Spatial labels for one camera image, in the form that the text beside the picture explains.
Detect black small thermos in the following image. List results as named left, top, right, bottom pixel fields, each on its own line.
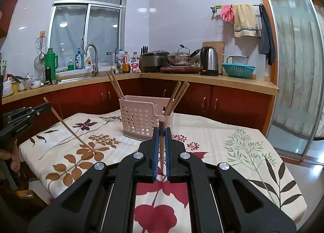
left=45, top=66, right=52, bottom=85

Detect yellow hanging towel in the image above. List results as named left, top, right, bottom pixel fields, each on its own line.
left=232, top=3, right=258, bottom=38

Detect wooden chopstick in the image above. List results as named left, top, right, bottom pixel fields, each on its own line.
left=164, top=81, right=181, bottom=116
left=43, top=97, right=96, bottom=154
left=107, top=71, right=122, bottom=99
left=159, top=116, right=166, bottom=173

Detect green thermos jug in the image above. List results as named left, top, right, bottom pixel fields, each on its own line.
left=45, top=48, right=58, bottom=83

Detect pink perforated utensil basket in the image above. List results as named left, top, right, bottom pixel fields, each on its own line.
left=119, top=95, right=169, bottom=141

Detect white green mug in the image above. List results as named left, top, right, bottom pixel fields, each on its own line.
left=223, top=54, right=249, bottom=65

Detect steel kitchen faucet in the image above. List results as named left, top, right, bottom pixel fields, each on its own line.
left=83, top=44, right=100, bottom=77

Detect blue detergent bottle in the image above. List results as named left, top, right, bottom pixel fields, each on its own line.
left=75, top=48, right=82, bottom=70

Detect red induction cooker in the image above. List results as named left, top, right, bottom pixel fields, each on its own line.
left=160, top=66, right=200, bottom=74

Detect steel wok with lid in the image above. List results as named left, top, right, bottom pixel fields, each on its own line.
left=166, top=44, right=201, bottom=66

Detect wooden cutting board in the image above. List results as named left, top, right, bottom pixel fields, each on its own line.
left=200, top=41, right=225, bottom=76

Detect dark grey hanging cloth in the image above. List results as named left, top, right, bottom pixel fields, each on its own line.
left=259, top=4, right=276, bottom=66

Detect beige countertop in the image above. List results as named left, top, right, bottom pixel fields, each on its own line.
left=2, top=73, right=279, bottom=104

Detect teal plastic colander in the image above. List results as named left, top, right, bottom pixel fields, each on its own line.
left=222, top=63, right=255, bottom=79

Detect towel rail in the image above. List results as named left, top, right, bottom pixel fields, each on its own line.
left=210, top=4, right=264, bottom=15

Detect glass sliding door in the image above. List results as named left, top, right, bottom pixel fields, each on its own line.
left=262, top=0, right=323, bottom=162

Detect floral white tablecloth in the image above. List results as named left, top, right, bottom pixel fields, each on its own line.
left=20, top=110, right=306, bottom=232

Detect pink rubber glove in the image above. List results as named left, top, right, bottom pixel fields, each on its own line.
left=221, top=4, right=234, bottom=22

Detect person left hand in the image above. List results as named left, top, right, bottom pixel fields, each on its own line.
left=0, top=140, right=20, bottom=173

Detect white spray bottle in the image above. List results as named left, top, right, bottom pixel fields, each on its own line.
left=84, top=49, right=92, bottom=68

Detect white blue bowl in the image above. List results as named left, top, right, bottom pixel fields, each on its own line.
left=30, top=80, right=42, bottom=89

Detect red lower cabinets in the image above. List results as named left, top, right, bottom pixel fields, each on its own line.
left=1, top=78, right=273, bottom=133

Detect hanging strainer ladle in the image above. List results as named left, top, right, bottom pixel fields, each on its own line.
left=33, top=33, right=47, bottom=71

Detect steel electric kettle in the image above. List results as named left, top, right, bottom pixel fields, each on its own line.
left=200, top=46, right=218, bottom=76

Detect orange oil bottle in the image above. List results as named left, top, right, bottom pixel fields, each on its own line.
left=122, top=51, right=131, bottom=73

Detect kitchen window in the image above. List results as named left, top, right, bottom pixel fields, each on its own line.
left=48, top=0, right=125, bottom=71

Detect knife block with knives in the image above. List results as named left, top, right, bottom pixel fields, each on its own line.
left=141, top=46, right=148, bottom=56

